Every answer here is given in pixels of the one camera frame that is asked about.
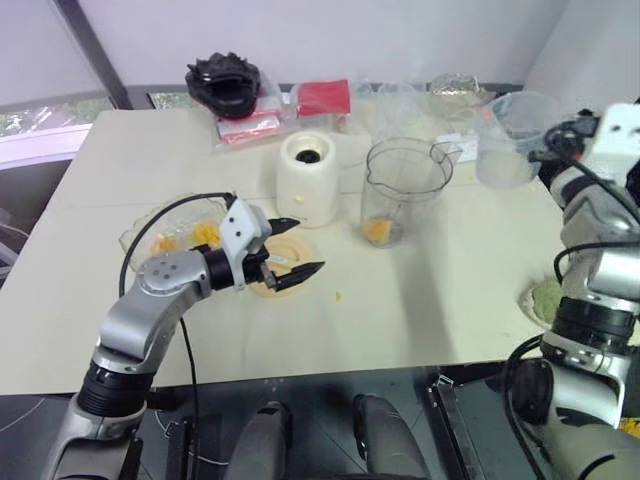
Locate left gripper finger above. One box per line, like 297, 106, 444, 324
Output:
267, 216, 302, 236
274, 260, 328, 293

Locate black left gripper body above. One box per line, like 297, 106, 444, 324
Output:
244, 246, 281, 292

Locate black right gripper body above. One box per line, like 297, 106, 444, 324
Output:
546, 113, 600, 157

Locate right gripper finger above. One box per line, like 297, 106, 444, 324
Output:
527, 148, 577, 164
514, 125, 552, 143

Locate cream blender lid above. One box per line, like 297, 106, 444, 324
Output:
247, 234, 319, 300

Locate clear plastic measuring cup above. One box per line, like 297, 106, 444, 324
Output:
474, 90, 560, 189

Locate yellow-orange food piece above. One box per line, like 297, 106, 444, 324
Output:
362, 218, 396, 247

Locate clear blender jar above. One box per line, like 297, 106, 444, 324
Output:
360, 137, 459, 250

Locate yellow food pieces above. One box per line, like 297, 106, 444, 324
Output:
152, 222, 224, 254

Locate glass fruit bowl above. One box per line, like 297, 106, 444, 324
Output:
118, 194, 231, 274

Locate cream blender base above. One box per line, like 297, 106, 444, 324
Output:
276, 132, 339, 229

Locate white power strip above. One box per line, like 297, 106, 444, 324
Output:
437, 132, 484, 164

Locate empty glass bowl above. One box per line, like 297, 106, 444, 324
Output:
424, 72, 494, 119

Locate red and white plastic packet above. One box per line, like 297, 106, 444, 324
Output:
214, 74, 284, 149

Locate red cloth in plastic bag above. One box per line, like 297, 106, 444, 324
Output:
291, 78, 354, 132

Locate clear plastic bag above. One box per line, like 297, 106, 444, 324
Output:
353, 77, 431, 141

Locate green cloth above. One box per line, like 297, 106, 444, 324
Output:
522, 277, 564, 326

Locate dark rounded shape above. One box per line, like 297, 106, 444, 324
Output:
351, 394, 431, 480
234, 402, 294, 480

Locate black metal table bar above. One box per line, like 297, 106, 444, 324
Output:
427, 379, 481, 480
162, 419, 196, 480

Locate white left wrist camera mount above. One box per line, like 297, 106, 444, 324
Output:
218, 198, 274, 291

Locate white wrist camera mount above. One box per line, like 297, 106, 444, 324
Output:
582, 102, 640, 189
218, 198, 274, 291

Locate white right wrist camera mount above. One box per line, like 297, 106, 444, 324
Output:
582, 102, 640, 189

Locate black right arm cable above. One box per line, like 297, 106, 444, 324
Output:
504, 154, 640, 480

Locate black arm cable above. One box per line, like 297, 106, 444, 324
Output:
118, 192, 237, 480
504, 154, 640, 480

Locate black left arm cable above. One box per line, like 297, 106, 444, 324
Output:
118, 192, 237, 480

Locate dark window frame post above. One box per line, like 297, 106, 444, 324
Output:
52, 0, 134, 109

